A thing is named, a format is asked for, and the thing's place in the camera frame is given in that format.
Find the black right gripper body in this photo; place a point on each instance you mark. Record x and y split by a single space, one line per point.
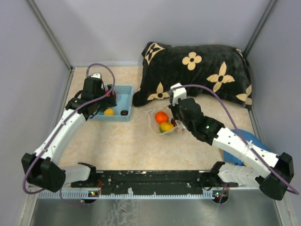
176 111

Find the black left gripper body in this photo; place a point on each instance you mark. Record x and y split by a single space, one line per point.
106 102

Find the red toy apple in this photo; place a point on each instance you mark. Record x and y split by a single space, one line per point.
110 94

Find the orange toy orange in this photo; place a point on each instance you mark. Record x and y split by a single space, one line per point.
160 117

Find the clear dotted zip top bag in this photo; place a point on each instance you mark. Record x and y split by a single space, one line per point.
154 126

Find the green yellow toy mango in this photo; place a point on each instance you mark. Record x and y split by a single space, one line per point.
165 127

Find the yellow orange toy fruit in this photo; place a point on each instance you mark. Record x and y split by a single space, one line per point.
109 112

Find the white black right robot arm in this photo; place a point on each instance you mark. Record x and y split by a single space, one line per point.
272 172

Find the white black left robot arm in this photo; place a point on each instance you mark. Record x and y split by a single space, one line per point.
41 167

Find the light blue plastic basket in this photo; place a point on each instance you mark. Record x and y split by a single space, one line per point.
124 102

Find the dark red toy fruit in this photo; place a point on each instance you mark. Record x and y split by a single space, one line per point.
124 112

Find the black pillow with cream flowers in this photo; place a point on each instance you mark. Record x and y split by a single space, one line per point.
221 68

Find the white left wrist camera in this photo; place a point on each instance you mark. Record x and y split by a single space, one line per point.
96 75

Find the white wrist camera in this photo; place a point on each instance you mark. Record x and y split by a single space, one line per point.
177 92
96 75

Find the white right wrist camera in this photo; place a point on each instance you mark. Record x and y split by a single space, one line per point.
177 92

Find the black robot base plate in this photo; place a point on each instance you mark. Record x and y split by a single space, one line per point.
166 182

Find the white slotted cable duct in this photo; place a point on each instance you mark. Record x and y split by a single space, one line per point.
87 194

